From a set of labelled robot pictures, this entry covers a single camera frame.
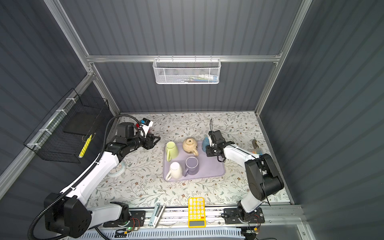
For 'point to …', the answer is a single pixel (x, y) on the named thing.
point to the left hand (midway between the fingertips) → (155, 136)
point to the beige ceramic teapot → (190, 146)
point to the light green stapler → (158, 211)
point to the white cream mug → (175, 171)
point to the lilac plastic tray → (208, 166)
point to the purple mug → (192, 164)
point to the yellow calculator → (196, 212)
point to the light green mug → (172, 152)
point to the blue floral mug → (205, 142)
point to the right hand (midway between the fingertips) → (211, 150)
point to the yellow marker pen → (87, 143)
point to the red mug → (137, 125)
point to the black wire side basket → (65, 134)
